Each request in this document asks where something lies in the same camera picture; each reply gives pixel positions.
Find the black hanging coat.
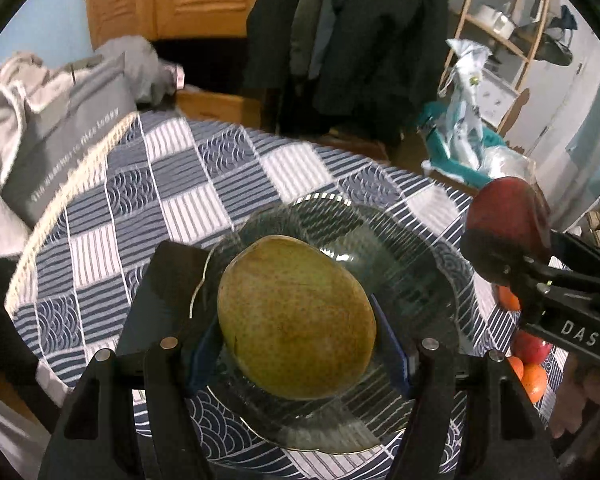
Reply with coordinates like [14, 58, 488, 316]
[312, 0, 451, 126]

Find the white patterned storage box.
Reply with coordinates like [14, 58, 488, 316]
[480, 67, 522, 107]

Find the clear plastic bag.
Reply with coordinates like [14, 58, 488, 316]
[480, 145, 538, 186]

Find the beige garment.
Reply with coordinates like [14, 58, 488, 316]
[0, 52, 76, 261]

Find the white printed plastic bag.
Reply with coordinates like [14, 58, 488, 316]
[437, 37, 492, 168]

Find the glossy red apple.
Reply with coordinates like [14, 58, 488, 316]
[511, 330, 553, 365]

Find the dark cloth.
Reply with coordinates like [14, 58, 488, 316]
[0, 255, 66, 431]

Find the grey crumpled cloth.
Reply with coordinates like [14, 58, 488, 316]
[97, 36, 181, 106]

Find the wooden louvred cabinet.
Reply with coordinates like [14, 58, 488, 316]
[84, 0, 273, 48]

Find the teal box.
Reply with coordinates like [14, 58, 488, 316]
[415, 102, 511, 186]

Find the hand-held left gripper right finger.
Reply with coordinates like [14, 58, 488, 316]
[370, 292, 563, 480]

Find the dark red apple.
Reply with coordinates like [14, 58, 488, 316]
[466, 177, 553, 286]

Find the wooden drawer chest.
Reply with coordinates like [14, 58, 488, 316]
[175, 87, 266, 128]

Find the white pot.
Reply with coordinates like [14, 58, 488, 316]
[477, 4, 516, 38]

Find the wooden shelf rack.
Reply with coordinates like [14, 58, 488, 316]
[440, 0, 553, 136]

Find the grey fabric bag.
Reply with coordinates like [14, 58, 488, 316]
[0, 52, 141, 228]

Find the blue white patterned tablecloth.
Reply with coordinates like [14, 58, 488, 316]
[5, 110, 571, 480]

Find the dark hanging jacket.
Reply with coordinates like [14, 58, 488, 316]
[242, 0, 331, 93]

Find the person's right hand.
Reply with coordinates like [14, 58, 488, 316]
[550, 355, 600, 441]

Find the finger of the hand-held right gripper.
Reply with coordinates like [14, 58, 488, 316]
[460, 227, 556, 292]
[527, 182, 561, 261]

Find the grey-blue hanging shirt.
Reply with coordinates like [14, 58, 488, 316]
[300, 0, 358, 78]

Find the clear glass bowl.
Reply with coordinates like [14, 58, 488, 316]
[187, 192, 476, 456]

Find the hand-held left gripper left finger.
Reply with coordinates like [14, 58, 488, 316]
[37, 240, 221, 480]

